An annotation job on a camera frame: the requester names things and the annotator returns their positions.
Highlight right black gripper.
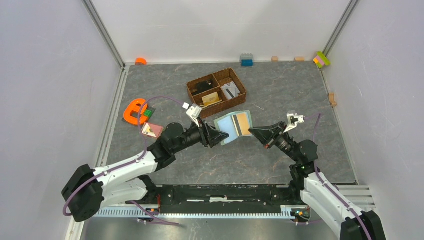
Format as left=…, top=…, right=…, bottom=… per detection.
left=249, top=120, right=300, bottom=163

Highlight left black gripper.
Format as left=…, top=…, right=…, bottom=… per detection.
left=172, top=116, right=229, bottom=153

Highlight light blue card holder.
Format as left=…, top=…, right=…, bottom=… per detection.
left=213, top=110, right=253, bottom=145

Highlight gold credit card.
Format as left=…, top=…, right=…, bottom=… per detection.
left=231, top=112, right=251, bottom=137

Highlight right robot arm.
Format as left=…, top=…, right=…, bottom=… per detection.
left=249, top=122, right=386, bottom=240

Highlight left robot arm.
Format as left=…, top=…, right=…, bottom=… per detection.
left=61, top=121, right=229, bottom=223

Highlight gold card in basket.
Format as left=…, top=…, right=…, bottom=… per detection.
left=202, top=92, right=222, bottom=107

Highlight white cards in basket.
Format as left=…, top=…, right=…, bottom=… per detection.
left=221, top=81, right=241, bottom=100

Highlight pink square card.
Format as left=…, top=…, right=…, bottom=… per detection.
left=141, top=122, right=164, bottom=139

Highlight black item in basket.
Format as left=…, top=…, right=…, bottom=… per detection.
left=193, top=79, right=213, bottom=95

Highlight green toy block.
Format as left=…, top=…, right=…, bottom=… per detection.
left=143, top=109, right=154, bottom=119

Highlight curved wooden arch block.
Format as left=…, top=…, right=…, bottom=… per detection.
left=328, top=92, right=338, bottom=108

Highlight blue grey lego stack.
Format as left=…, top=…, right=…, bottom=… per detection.
left=240, top=53, right=254, bottom=67

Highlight orange letter e toy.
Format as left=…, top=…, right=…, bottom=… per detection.
left=123, top=98, right=150, bottom=126

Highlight green pink lego stack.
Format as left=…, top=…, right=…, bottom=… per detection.
left=313, top=51, right=331, bottom=69

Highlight orange round cap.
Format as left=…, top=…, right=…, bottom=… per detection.
left=134, top=57, right=147, bottom=65

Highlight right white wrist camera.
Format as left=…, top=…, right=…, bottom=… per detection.
left=284, top=110, right=305, bottom=133

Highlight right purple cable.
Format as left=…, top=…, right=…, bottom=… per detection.
left=303, top=113, right=372, bottom=240

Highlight purple cable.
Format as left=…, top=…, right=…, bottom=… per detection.
left=62, top=96, right=185, bottom=218
left=303, top=113, right=372, bottom=240

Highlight white slotted cable duct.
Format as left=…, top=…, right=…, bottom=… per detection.
left=86, top=206, right=299, bottom=220

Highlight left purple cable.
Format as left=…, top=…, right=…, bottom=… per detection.
left=62, top=96, right=185, bottom=218

